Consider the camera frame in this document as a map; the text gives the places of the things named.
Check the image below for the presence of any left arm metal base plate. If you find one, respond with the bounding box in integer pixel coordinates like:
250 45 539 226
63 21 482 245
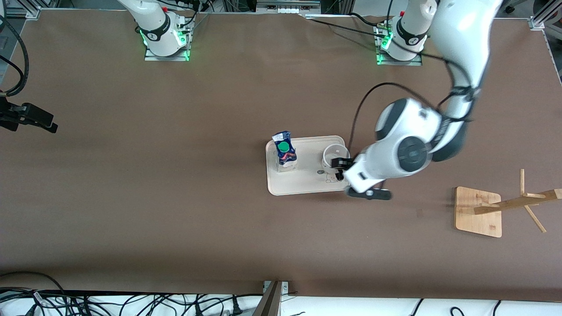
376 24 423 66

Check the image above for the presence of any white smiley face cup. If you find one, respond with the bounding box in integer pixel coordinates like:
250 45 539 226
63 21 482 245
322 146 351 172

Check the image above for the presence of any grey power strip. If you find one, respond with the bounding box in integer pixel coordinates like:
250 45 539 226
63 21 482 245
257 0 321 14

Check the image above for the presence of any wooden cup stand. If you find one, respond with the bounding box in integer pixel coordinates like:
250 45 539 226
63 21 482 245
455 169 562 238

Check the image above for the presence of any metal table bracket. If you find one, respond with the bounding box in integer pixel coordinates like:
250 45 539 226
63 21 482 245
263 280 290 294

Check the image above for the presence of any cream rabbit print tray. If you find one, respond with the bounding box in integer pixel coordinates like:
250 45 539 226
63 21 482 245
266 136 351 196

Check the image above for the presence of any black base cable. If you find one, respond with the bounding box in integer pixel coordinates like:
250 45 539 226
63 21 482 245
303 12 388 39

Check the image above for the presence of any dark angled beam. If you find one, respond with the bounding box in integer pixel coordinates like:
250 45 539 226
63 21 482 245
252 282 282 316

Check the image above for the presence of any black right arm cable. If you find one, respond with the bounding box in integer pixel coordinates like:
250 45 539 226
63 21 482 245
0 15 30 97

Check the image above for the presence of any blue white milk carton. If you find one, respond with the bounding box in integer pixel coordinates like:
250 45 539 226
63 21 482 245
271 130 298 172

